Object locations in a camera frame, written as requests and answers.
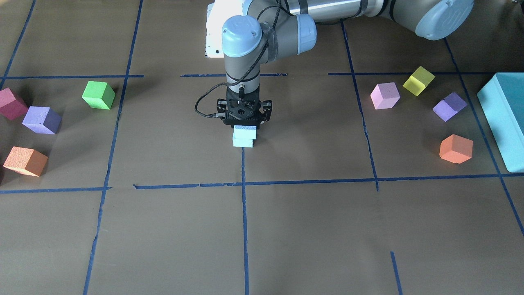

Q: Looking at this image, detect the magenta foam block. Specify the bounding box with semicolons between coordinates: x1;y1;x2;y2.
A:
0;87;29;120

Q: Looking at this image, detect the orange foam block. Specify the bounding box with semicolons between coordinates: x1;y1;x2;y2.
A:
439;134;474;164
3;146;48;177

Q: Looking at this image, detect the pink foam block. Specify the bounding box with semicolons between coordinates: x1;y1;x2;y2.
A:
370;82;401;110

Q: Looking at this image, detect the light blue foam block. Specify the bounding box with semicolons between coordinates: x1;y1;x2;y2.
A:
233;138;255;148

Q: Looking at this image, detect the purple foam block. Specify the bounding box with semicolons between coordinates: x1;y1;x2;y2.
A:
432;92;467;122
22;106;62;134

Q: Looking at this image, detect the green foam block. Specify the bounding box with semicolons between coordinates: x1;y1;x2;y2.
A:
81;81;115;110

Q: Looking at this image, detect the yellow foam block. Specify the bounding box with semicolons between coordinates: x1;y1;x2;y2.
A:
403;66;435;97

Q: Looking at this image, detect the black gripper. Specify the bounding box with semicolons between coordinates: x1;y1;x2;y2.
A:
216;99;273;128

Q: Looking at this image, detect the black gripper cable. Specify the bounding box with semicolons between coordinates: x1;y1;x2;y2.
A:
194;0;287;119

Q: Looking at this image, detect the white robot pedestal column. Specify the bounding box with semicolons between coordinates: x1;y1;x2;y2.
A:
205;0;244;58

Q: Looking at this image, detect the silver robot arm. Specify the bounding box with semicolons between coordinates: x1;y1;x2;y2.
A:
206;0;474;128

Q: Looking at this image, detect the teal plastic bin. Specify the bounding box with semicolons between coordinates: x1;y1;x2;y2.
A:
477;72;524;172

